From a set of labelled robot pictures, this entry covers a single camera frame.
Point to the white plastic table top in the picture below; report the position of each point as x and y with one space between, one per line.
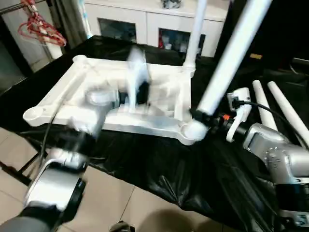
96 75

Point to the white plastic table leg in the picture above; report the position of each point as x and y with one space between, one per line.
231 53
287 106
196 31
264 104

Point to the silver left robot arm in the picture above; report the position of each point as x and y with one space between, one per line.
60 178

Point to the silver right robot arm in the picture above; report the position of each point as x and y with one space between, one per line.
277 154

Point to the black work surface mat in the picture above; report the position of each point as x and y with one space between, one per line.
181 169

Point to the white glass door cabinet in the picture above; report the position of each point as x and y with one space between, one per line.
144 19

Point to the yellow label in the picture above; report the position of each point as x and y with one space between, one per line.
256 56

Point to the dark patterned object on cabinet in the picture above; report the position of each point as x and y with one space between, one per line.
172 3

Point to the grey curtain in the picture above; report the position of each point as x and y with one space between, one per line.
70 21

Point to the red clothes hangers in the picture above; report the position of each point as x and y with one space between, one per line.
41 31

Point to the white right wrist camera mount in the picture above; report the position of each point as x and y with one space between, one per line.
239 116

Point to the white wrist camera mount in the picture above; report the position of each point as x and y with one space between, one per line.
239 116
136 70

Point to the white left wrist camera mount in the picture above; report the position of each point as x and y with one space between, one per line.
136 70

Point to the black metal frame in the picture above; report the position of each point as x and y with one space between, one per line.
300 64

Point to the metal clothes rail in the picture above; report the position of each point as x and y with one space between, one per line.
14 7

